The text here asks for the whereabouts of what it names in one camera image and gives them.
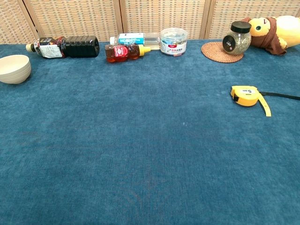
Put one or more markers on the yellow tape measure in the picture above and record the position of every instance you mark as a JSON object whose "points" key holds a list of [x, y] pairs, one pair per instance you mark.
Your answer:
{"points": [[246, 96]]}

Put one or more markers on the bear-shaped honey bottle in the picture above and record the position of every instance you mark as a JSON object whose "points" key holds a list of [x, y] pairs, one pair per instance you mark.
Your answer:
{"points": [[122, 52]]}

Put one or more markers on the glass jar with black lid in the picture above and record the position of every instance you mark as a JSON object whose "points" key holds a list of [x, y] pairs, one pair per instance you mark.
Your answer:
{"points": [[236, 44]]}

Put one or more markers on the yellow plush toy brown hood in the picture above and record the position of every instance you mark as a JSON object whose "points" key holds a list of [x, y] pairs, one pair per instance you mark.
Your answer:
{"points": [[264, 30]]}

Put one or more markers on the clear plastic clip tub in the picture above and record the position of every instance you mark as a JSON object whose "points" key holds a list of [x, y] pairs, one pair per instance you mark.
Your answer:
{"points": [[173, 44]]}

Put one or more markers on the blue tablecloth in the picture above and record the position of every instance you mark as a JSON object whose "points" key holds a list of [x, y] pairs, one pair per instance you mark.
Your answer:
{"points": [[140, 140]]}

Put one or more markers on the cream bowl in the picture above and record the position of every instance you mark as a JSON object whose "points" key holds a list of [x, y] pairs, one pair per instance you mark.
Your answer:
{"points": [[14, 69]]}

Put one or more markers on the round woven coaster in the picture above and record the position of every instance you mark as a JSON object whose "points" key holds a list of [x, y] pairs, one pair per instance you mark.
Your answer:
{"points": [[211, 52]]}

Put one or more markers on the dark soy sauce bottle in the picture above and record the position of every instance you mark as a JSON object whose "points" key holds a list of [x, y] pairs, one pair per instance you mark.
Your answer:
{"points": [[79, 47]]}

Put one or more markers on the woven folding screen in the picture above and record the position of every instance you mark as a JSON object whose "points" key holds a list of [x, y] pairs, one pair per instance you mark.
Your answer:
{"points": [[70, 18]]}

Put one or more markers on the clear bottle with blue label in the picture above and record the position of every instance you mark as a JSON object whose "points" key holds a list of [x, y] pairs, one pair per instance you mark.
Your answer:
{"points": [[131, 38]]}

